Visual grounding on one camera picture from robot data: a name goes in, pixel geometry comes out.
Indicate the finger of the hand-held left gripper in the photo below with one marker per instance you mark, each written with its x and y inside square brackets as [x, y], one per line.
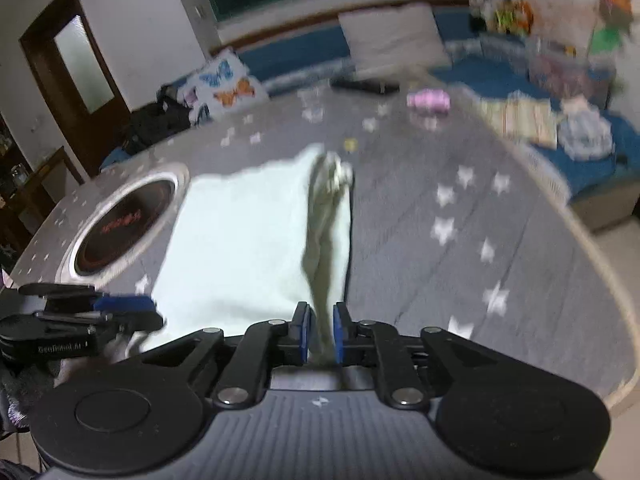
[140, 321]
[125, 303]

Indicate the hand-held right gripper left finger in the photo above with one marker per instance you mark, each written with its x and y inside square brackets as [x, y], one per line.
[301, 335]

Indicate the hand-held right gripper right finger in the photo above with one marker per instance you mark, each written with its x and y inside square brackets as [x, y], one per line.
[339, 335]

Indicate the light green shirt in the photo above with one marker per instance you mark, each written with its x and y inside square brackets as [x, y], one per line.
[235, 240]

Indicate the round built-in induction cooker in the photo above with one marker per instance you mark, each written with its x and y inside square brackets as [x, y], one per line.
[125, 225]

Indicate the grey star-printed tablecloth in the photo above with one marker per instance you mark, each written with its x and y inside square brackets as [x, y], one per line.
[425, 270]

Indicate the dark wooden side table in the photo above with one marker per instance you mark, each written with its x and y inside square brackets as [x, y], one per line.
[40, 195]

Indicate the glass jar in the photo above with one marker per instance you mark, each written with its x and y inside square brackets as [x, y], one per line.
[19, 176]

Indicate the black bag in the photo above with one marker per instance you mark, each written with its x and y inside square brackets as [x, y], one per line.
[157, 122]

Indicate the brown door with glass pane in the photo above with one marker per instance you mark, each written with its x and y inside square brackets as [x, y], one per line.
[75, 70]

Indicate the butterfly print pillow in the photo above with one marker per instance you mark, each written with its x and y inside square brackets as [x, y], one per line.
[225, 85]

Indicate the black remote control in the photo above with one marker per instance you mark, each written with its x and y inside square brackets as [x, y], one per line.
[362, 85]

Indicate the small pink toy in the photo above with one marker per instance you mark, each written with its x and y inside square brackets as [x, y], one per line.
[427, 100]

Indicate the blue cushioned sofa bench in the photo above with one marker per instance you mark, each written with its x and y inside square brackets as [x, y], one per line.
[480, 72]

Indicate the plain grey pillow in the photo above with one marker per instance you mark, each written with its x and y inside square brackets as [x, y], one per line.
[395, 40]

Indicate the light blue patterned cloth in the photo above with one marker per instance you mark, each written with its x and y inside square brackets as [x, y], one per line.
[586, 135]

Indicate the clear plastic storage box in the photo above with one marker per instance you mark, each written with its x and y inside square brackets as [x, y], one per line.
[570, 72]

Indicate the panda plush toy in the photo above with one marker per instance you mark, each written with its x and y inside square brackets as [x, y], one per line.
[480, 7]

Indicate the orange plush toy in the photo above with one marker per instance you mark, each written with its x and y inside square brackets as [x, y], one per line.
[525, 16]

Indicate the white wall switch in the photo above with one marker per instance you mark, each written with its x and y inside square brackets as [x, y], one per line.
[200, 11]

